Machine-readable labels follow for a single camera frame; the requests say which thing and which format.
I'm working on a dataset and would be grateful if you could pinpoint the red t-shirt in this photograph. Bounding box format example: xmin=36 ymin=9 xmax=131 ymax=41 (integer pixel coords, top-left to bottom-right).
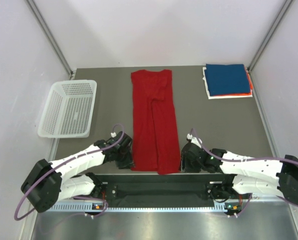
xmin=131 ymin=69 xmax=181 ymax=175

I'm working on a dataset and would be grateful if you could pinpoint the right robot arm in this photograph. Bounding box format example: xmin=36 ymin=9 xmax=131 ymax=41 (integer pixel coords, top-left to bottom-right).
xmin=181 ymin=135 xmax=298 ymax=206

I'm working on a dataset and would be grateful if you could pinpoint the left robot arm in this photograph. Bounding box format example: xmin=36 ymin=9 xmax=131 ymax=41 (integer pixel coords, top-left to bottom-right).
xmin=21 ymin=132 xmax=133 ymax=213

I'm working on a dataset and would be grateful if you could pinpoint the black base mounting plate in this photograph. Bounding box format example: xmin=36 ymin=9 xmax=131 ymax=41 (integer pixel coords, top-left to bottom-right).
xmin=86 ymin=172 xmax=239 ymax=205

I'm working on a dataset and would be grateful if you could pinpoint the folded white t-shirt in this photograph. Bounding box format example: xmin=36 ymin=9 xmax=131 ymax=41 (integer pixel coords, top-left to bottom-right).
xmin=202 ymin=66 xmax=253 ymax=100

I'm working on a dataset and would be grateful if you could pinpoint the white plastic basket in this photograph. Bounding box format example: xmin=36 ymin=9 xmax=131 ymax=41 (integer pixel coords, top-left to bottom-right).
xmin=37 ymin=79 xmax=97 ymax=139

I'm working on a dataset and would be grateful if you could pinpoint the folded blue t-shirt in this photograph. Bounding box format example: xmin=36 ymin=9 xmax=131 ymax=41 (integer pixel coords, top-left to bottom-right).
xmin=206 ymin=64 xmax=250 ymax=96

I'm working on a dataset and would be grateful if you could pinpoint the folded orange t-shirt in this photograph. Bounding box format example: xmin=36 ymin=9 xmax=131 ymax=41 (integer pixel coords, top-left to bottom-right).
xmin=234 ymin=72 xmax=253 ymax=96

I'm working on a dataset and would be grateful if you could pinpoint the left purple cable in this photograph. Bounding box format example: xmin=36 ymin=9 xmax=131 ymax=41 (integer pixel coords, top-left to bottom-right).
xmin=13 ymin=123 xmax=126 ymax=222

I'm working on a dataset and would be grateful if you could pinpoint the slotted grey cable duct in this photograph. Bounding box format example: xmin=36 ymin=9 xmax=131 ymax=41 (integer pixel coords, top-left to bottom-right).
xmin=52 ymin=199 xmax=242 ymax=213

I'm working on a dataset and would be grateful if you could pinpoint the left aluminium frame post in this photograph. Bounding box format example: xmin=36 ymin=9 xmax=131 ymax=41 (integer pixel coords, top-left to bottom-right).
xmin=24 ymin=0 xmax=75 ymax=80

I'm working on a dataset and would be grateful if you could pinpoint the aluminium frame post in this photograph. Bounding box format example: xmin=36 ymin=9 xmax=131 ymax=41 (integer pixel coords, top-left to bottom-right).
xmin=247 ymin=0 xmax=295 ymax=72
xmin=24 ymin=0 xmax=75 ymax=80

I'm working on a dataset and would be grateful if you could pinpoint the right aluminium frame post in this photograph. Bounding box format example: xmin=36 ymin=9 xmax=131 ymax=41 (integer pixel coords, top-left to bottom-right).
xmin=247 ymin=0 xmax=295 ymax=72

